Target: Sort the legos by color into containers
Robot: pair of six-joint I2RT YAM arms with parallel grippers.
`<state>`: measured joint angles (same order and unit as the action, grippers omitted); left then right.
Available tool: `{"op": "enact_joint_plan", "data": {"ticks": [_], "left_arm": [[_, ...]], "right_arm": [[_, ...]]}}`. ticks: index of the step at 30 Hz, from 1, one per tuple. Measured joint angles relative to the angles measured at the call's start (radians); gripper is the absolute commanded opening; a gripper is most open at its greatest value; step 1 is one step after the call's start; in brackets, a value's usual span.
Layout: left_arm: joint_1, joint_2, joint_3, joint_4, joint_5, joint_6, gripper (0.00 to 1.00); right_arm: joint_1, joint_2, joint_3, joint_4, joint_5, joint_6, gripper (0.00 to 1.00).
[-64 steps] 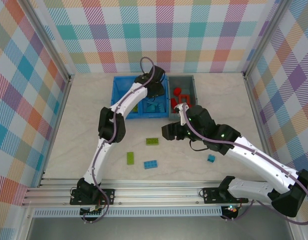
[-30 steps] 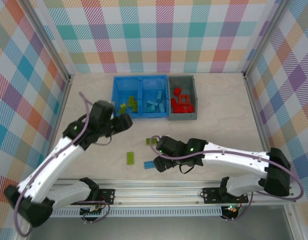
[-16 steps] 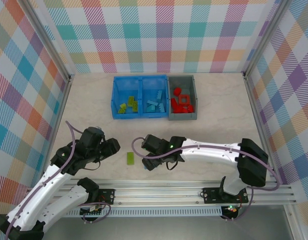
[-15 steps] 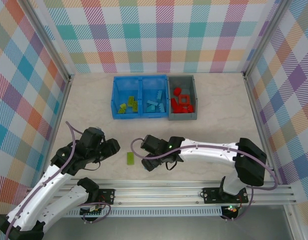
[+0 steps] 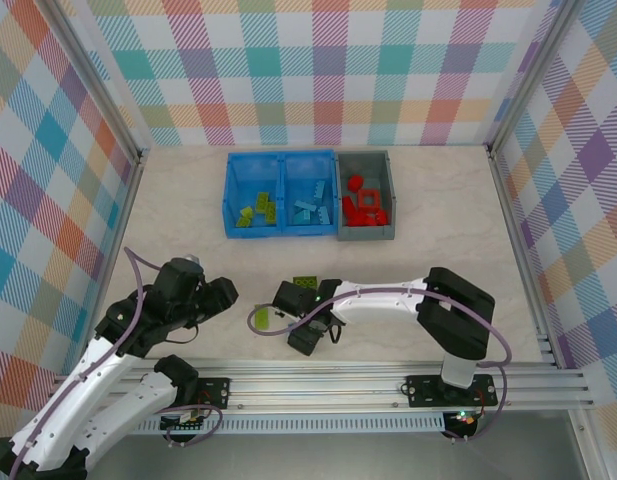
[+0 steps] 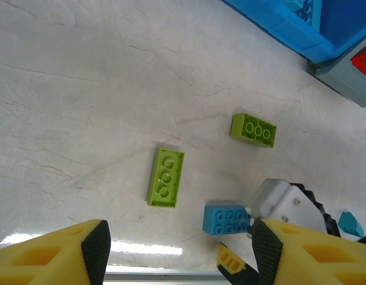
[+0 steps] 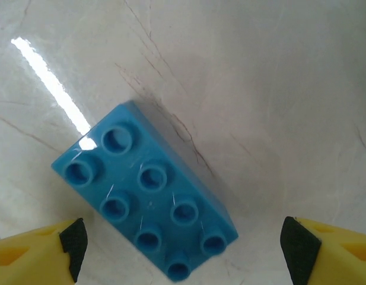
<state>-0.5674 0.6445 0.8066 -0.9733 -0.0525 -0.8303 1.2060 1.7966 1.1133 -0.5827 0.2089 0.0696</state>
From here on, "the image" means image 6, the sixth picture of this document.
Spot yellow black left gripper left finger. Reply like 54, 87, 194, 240
0, 218, 112, 285

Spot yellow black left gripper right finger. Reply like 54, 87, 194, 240
252, 218, 366, 285

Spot blue lego brick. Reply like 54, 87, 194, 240
202, 200, 255, 237
336, 211, 365, 238
294, 2, 314, 25

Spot red hollow lego brick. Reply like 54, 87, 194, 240
349, 50, 366, 75

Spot green lego brick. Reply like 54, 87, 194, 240
229, 112, 278, 148
147, 147, 186, 210

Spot gray plastic bin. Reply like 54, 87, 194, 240
307, 37, 366, 108

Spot aluminum base rail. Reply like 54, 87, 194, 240
104, 264, 228, 285

